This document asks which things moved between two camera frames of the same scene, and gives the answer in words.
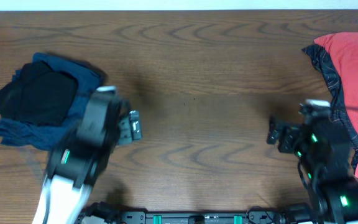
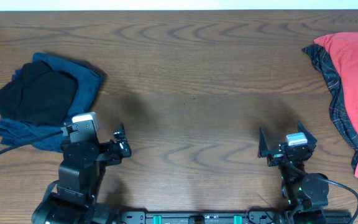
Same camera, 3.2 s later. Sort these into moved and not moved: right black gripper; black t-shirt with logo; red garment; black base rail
Moved: right black gripper
Not moved: black t-shirt with logo; red garment; black base rail
